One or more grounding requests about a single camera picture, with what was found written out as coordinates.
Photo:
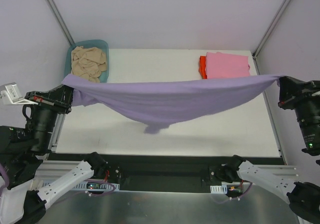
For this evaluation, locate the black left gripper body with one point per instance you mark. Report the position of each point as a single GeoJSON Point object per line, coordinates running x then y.
{"type": "Point", "coordinates": [47, 103]}

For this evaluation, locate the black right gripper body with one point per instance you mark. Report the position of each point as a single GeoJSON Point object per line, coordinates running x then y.
{"type": "Point", "coordinates": [296, 99]}

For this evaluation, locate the purple t-shirt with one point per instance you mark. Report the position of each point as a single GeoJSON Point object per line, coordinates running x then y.
{"type": "Point", "coordinates": [161, 104]}

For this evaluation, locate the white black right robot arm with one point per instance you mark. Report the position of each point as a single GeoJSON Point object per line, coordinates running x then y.
{"type": "Point", "coordinates": [302, 197]}

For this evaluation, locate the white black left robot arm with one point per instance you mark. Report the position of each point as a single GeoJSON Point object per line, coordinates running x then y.
{"type": "Point", "coordinates": [26, 191]}

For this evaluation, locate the beige crumpled t-shirt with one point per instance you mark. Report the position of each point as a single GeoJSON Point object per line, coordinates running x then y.
{"type": "Point", "coordinates": [88, 63]}

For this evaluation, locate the teal plastic basket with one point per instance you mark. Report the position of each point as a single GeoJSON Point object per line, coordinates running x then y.
{"type": "Point", "coordinates": [101, 44]}

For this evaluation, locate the pink folded t-shirt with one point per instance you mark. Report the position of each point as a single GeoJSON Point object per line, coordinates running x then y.
{"type": "Point", "coordinates": [220, 65]}

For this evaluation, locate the orange folded t-shirt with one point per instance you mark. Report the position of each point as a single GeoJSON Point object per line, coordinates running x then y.
{"type": "Point", "coordinates": [202, 67]}

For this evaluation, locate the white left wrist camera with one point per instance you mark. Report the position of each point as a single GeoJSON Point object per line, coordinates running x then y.
{"type": "Point", "coordinates": [11, 95]}

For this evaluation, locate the aluminium front rail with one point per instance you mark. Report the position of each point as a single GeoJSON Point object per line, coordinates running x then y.
{"type": "Point", "coordinates": [190, 178]}

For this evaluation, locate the right aluminium frame post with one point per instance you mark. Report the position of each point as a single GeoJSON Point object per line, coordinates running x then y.
{"type": "Point", "coordinates": [271, 27]}

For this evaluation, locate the aluminium frame post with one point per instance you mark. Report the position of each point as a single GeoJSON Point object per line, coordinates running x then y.
{"type": "Point", "coordinates": [59, 19]}
{"type": "Point", "coordinates": [271, 27]}

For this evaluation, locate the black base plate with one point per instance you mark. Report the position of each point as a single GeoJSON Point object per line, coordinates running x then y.
{"type": "Point", "coordinates": [101, 162]}

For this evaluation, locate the left aluminium frame post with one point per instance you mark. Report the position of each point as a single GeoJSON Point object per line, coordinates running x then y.
{"type": "Point", "coordinates": [59, 19]}

